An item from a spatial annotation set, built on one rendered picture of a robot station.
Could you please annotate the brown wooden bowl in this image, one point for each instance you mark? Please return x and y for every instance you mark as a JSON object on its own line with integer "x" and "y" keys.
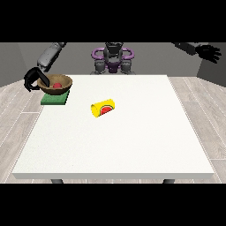
{"x": 58, "y": 83}

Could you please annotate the small red ball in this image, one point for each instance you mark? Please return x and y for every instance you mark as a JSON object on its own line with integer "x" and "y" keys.
{"x": 57, "y": 85}

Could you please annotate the green square pad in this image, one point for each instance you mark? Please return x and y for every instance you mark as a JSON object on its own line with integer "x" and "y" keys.
{"x": 52, "y": 100}

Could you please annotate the grey robot trunk purple rings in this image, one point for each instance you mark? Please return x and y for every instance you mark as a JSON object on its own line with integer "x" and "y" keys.
{"x": 112, "y": 60}

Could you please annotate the dark table leg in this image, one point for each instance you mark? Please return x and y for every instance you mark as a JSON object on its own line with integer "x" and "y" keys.
{"x": 168, "y": 181}
{"x": 57, "y": 181}

